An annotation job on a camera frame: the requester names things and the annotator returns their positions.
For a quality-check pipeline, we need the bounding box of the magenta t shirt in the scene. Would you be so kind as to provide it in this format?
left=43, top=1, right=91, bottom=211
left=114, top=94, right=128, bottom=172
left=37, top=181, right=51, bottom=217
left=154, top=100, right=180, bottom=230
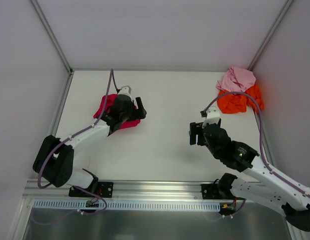
left=93, top=94, right=141, bottom=132

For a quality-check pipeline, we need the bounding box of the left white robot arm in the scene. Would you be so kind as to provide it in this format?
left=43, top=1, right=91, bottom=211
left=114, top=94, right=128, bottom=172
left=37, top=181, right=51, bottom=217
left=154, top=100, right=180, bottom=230
left=33, top=93, right=147, bottom=197

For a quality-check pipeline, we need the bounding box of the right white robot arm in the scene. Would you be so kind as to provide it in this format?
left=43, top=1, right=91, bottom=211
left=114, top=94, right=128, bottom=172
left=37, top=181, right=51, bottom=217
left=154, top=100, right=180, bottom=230
left=189, top=121, right=310, bottom=232

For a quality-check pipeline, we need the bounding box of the orange t shirt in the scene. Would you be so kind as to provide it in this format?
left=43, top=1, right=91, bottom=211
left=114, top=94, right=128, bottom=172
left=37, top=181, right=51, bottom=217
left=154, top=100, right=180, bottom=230
left=217, top=84, right=264, bottom=114

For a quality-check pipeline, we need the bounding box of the pink t shirt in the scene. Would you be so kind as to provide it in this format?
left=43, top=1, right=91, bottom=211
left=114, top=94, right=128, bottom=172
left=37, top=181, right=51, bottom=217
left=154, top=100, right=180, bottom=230
left=216, top=66, right=256, bottom=93

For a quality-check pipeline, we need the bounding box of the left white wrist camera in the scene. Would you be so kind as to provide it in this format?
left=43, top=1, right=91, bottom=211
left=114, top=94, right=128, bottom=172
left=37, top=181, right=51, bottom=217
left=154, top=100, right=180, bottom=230
left=118, top=85, right=132, bottom=97

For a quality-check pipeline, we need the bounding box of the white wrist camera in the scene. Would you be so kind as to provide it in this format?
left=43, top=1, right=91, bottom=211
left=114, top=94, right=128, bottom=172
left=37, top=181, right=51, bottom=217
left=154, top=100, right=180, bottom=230
left=118, top=85, right=132, bottom=97
left=200, top=106, right=220, bottom=127

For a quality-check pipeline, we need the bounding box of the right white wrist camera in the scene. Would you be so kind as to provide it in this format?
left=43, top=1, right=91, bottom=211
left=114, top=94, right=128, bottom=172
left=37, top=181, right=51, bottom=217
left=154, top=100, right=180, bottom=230
left=200, top=106, right=220, bottom=127

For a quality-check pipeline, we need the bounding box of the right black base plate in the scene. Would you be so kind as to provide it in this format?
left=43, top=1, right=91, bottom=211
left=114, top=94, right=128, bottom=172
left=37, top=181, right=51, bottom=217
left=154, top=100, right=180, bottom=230
left=200, top=182, right=235, bottom=200

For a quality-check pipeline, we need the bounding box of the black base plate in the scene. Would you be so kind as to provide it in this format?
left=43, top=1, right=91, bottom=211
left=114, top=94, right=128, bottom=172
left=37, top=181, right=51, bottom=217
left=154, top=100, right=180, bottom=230
left=200, top=182, right=235, bottom=200
left=68, top=181, right=114, bottom=198

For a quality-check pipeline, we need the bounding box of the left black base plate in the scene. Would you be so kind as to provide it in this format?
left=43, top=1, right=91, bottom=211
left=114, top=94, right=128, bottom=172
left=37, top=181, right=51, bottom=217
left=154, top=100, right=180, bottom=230
left=68, top=181, right=114, bottom=198

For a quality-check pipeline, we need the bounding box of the white slotted cable duct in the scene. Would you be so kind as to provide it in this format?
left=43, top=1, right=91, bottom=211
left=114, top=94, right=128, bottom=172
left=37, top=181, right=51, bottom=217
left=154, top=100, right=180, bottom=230
left=33, top=199, right=220, bottom=212

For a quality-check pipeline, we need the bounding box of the left aluminium frame post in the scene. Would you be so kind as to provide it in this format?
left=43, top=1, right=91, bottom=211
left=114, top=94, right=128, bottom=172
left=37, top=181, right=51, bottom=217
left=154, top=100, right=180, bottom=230
left=29, top=0, right=73, bottom=75

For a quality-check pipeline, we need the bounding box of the aluminium frame post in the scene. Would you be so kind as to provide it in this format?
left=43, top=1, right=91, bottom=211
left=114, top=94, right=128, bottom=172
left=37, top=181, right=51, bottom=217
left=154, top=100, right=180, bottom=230
left=247, top=0, right=295, bottom=71
left=29, top=0, right=73, bottom=75

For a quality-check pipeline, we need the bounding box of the aluminium mounting rail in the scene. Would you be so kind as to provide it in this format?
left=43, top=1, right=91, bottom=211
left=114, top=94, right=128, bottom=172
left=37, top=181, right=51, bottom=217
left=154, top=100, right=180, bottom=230
left=22, top=179, right=213, bottom=201

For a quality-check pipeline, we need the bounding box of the right aluminium frame post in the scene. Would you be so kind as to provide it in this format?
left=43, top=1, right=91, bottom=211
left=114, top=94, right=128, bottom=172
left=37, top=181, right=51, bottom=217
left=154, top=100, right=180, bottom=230
left=247, top=0, right=295, bottom=71

